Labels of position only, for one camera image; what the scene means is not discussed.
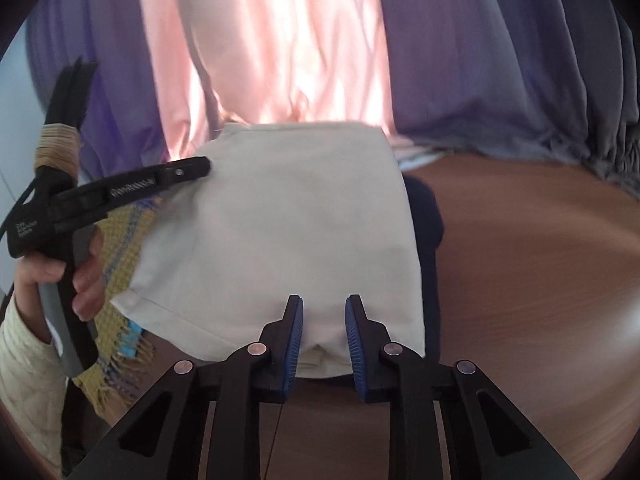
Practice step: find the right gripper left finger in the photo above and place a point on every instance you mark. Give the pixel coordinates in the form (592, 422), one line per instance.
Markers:
(282, 339)

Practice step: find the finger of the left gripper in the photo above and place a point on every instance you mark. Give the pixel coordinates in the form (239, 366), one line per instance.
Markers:
(184, 171)

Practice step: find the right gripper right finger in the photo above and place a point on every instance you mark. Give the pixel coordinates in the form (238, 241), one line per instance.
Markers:
(366, 338)

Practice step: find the cream pants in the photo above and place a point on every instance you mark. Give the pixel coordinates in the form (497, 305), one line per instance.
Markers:
(318, 211)

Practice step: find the person left hand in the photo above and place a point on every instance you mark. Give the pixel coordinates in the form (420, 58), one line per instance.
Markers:
(35, 269)

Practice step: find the pink sheer curtain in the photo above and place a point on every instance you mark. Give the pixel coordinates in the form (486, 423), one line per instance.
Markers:
(265, 62)

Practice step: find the navy blue folded garment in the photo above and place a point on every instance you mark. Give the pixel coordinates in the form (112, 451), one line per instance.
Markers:
(428, 231)

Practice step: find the grey purple curtain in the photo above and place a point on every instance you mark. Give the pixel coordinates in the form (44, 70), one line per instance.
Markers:
(522, 79)

